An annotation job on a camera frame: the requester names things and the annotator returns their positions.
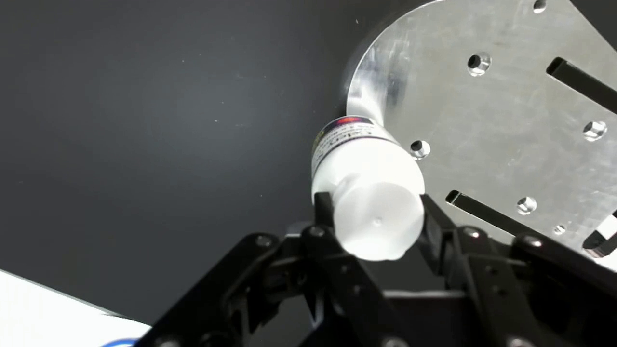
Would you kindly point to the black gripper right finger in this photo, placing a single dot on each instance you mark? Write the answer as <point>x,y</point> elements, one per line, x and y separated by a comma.
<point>527,295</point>

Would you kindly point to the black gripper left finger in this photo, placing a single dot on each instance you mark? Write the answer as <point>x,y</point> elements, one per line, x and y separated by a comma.
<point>257,289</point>

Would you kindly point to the silver metal plate with holes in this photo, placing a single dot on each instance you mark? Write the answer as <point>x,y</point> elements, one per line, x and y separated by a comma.
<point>502,116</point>

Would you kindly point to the white pill bottle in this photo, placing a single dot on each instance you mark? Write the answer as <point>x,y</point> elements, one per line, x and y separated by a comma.
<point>367,193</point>

